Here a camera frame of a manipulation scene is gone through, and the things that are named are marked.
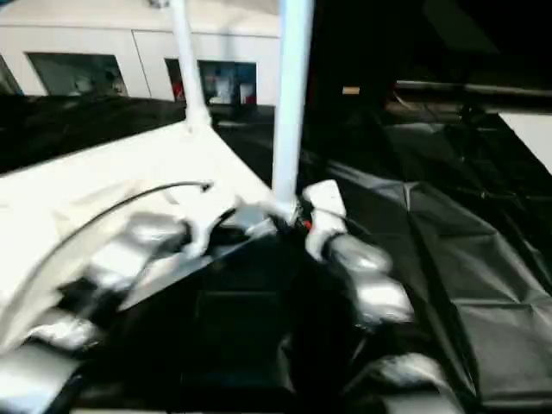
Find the white plastic table leg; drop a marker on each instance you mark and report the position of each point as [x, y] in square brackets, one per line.
[190, 64]
[293, 99]

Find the white plastic table top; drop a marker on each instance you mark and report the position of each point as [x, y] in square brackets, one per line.
[108, 181]

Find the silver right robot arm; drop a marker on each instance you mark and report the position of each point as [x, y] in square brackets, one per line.
[375, 276]

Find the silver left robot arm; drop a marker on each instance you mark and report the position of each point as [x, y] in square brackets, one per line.
[129, 254]

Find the black work mat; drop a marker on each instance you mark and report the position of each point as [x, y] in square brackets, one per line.
[431, 224]

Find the small yellow label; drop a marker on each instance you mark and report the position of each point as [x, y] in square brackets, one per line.
[350, 89]

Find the long black bar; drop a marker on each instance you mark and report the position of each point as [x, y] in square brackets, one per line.
[474, 88]

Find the white glass-door cabinet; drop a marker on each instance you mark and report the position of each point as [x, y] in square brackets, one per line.
[108, 34]

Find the white side board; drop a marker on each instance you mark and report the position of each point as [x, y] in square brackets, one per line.
[530, 138]

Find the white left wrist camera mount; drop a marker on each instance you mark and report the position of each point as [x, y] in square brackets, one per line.
[207, 228]

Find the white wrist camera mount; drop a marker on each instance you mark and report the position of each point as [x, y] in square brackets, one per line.
[325, 202]
[207, 228]

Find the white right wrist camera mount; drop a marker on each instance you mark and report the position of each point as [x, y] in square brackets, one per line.
[325, 202]

